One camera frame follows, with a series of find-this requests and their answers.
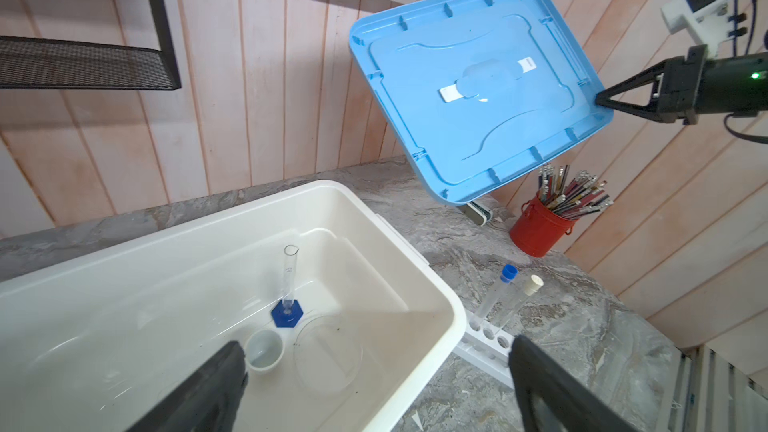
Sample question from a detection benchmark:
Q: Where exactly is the white plastic storage bin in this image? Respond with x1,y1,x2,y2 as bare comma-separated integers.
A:
1,180,466,431

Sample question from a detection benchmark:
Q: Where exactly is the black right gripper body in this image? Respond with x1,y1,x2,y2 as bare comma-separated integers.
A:
656,46,767,125

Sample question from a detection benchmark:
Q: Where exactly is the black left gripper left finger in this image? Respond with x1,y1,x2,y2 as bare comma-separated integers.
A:
130,341,248,431

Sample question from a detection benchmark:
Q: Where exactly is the blue plastic bin lid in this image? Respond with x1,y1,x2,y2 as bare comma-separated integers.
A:
349,0,613,206

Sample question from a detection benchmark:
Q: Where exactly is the blue base glass cylinder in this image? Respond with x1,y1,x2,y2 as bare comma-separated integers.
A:
271,244,304,328

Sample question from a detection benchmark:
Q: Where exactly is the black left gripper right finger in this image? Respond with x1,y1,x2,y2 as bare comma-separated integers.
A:
508,335,634,431

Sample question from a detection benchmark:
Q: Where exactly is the red pencil cup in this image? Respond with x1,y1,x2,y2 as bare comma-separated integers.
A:
509,164,613,258

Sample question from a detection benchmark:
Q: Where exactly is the black mesh wall basket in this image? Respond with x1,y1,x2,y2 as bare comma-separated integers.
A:
1,0,182,91

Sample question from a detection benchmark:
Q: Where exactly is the white test tube rack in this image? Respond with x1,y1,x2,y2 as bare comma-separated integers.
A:
453,311,514,389

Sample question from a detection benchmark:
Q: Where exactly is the blue capped test tube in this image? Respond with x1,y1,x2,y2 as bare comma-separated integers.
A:
472,264,518,330

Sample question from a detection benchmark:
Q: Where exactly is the clear glass petri dish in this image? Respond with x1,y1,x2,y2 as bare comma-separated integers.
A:
293,314,364,396

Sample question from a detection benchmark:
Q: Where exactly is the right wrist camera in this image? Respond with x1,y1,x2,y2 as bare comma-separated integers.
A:
661,0,756,59

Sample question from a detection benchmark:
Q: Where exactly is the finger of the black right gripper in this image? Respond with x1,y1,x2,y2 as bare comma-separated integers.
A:
595,65,665,122

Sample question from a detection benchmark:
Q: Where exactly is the small white dish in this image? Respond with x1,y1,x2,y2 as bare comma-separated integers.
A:
243,330,285,375

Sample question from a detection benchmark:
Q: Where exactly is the white capped test tube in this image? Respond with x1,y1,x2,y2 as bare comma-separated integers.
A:
493,274,544,337

